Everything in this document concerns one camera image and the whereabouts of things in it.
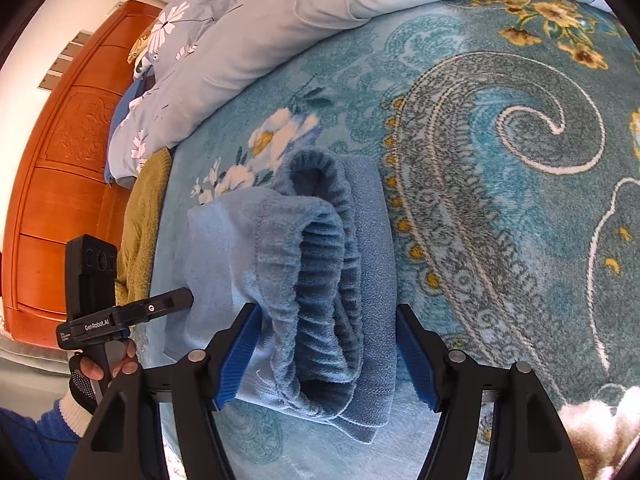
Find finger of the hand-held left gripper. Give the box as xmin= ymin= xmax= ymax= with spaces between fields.
xmin=120 ymin=287 xmax=195 ymax=331

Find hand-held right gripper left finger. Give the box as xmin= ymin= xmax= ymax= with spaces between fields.
xmin=75 ymin=302 xmax=265 ymax=480

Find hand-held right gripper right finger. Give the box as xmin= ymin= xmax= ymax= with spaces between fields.
xmin=395 ymin=304 xmax=586 ymax=480

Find light blue fleece pants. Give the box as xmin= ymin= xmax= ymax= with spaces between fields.
xmin=162 ymin=149 xmax=398 ymax=446

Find person's left forearm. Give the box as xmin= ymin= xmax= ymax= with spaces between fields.
xmin=0 ymin=392 xmax=96 ymax=480

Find person's left hand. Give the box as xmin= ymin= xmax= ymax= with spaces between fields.
xmin=67 ymin=337 xmax=140 ymax=413

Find mustard yellow knitted cloth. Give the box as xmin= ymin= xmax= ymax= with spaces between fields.
xmin=115 ymin=149 xmax=173 ymax=306

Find orange wooden headboard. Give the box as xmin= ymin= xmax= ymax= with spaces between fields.
xmin=2 ymin=0 xmax=168 ymax=338

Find teal floral blanket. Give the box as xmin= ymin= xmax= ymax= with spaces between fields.
xmin=115 ymin=0 xmax=640 ymax=480

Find blue pillow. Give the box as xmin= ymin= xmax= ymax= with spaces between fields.
xmin=103 ymin=77 xmax=151 ymax=183

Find light blue floral quilt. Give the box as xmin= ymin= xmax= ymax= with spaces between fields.
xmin=105 ymin=0 xmax=613 ymax=186

